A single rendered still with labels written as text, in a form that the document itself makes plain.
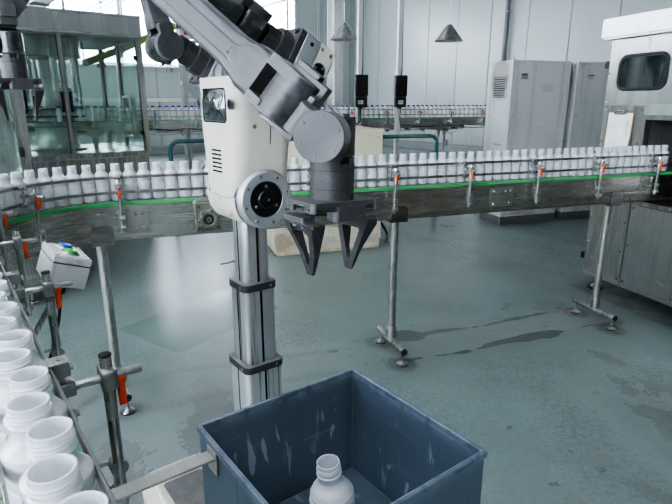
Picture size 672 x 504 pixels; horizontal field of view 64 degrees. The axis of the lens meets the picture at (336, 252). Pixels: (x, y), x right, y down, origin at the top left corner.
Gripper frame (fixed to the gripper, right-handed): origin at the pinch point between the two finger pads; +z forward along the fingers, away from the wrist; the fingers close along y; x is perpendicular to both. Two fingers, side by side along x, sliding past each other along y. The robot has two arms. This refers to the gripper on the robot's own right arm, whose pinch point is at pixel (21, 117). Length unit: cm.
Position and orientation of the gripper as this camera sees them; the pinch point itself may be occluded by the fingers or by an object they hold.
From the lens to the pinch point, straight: 156.6
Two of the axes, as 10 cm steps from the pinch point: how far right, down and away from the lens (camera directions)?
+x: 6.0, 2.2, -7.7
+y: -8.0, 1.7, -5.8
